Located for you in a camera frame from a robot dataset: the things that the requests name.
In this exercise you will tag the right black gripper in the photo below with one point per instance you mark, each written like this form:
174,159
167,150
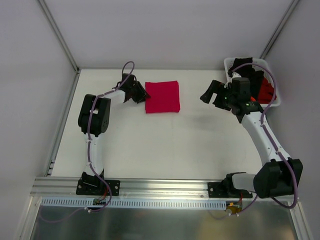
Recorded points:
219,94

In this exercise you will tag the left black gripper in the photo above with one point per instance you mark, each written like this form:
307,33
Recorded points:
135,90

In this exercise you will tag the pink t shirt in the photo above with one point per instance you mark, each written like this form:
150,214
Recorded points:
164,97

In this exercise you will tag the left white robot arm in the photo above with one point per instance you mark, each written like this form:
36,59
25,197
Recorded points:
93,120

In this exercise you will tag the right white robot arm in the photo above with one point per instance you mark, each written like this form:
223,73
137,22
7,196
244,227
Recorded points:
280,173

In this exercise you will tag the black t shirt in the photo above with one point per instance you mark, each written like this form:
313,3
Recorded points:
255,76

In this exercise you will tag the red t shirt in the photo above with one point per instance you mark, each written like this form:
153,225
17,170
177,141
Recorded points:
266,92

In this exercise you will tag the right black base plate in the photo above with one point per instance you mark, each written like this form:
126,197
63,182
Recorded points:
225,189

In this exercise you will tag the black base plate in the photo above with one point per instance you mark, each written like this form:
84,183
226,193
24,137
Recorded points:
112,186
225,189

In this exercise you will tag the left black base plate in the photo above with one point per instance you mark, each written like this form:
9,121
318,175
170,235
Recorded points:
112,186

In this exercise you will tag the white slotted cable duct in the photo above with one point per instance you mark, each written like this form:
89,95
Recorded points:
178,204

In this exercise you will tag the right aluminium frame post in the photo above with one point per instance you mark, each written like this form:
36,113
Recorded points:
279,28

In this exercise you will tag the aluminium frame post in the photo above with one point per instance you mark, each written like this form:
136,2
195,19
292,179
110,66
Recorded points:
279,28
56,31

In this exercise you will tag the aluminium mounting rail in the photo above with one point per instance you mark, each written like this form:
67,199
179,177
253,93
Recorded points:
129,188

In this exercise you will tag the left aluminium frame post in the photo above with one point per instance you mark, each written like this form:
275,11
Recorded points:
56,31

